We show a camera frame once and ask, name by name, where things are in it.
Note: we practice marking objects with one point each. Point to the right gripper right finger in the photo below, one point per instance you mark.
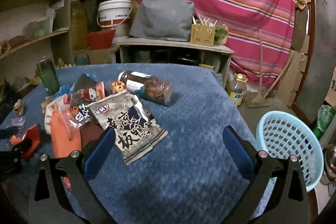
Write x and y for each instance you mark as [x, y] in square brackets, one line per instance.
[288, 202]

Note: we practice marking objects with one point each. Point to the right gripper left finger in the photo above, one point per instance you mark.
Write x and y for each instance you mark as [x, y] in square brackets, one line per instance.
[51, 203]

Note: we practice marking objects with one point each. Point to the black white snack bag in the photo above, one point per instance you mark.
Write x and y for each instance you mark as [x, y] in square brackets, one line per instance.
[137, 131]

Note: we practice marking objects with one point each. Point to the orange cartoon snack packet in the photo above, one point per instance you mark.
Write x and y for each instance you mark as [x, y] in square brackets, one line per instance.
[117, 87]

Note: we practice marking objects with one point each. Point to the green trash bag bin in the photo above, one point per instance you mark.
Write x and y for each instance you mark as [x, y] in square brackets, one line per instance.
[324, 118]

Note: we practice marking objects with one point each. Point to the orange plastic wrapper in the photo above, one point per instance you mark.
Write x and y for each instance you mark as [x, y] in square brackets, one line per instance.
[62, 145]

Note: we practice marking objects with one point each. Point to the light blue plastic basket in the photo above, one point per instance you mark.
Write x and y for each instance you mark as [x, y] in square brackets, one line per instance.
[282, 134]

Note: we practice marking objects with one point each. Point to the straw broom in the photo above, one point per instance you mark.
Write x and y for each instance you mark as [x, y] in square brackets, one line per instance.
[260, 101]

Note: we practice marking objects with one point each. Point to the oil bottle on floor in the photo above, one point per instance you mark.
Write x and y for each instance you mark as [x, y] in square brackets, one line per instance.
[238, 88]

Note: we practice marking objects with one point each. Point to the green glass bottle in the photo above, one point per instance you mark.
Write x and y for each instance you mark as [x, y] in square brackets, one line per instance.
[47, 73]

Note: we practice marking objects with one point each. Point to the clear plastic snack jar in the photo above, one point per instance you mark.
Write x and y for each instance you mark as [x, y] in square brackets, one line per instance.
[147, 86]

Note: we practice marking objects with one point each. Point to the red plastic basin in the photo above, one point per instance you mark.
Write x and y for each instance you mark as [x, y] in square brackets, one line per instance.
[101, 40]

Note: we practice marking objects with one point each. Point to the wooden side table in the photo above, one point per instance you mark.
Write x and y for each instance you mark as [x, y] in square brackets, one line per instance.
[137, 50]

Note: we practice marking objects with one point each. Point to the green vegetables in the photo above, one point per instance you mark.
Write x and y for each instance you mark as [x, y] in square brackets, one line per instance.
[221, 35]

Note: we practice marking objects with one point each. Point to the yellow chopstick holder box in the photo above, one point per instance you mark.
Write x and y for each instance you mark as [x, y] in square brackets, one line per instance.
[202, 31]

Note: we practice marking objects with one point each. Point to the yellow oil jug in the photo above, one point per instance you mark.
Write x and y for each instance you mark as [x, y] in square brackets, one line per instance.
[78, 25]

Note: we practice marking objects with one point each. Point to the white plastic bucket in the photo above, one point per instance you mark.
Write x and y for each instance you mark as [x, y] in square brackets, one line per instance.
[112, 13]

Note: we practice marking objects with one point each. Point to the wooden shelf unit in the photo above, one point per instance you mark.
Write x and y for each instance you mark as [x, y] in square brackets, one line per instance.
[30, 31]

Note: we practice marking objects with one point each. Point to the grey fabric bag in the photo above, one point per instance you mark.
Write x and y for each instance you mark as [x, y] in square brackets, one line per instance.
[169, 20]

